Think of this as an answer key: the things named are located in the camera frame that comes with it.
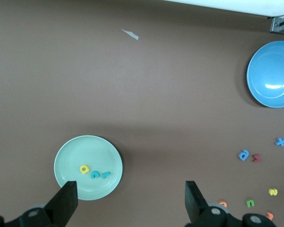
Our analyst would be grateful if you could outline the white paper scrap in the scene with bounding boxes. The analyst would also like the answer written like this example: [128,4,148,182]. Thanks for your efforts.
[121,28,140,41]

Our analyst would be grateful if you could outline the silver angle bracket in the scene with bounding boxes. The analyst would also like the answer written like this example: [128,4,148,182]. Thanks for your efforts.
[269,16,281,33]

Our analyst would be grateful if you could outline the blue round plate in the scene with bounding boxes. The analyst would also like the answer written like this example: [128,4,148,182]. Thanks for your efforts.
[247,40,284,108]

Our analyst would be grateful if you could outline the blue foam letter a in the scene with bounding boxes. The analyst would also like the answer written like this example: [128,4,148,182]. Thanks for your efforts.
[238,149,249,161]

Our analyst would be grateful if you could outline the pale green round plate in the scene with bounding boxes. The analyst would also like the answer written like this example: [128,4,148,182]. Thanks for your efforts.
[53,135,124,201]

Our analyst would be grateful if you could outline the brown table cover sheet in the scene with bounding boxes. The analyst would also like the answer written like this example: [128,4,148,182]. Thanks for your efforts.
[0,0,284,227]

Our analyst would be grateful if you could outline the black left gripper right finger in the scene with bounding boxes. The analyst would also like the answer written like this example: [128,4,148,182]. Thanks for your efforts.
[185,181,243,227]

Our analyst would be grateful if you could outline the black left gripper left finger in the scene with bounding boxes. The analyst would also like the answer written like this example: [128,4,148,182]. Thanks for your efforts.
[6,181,79,227]

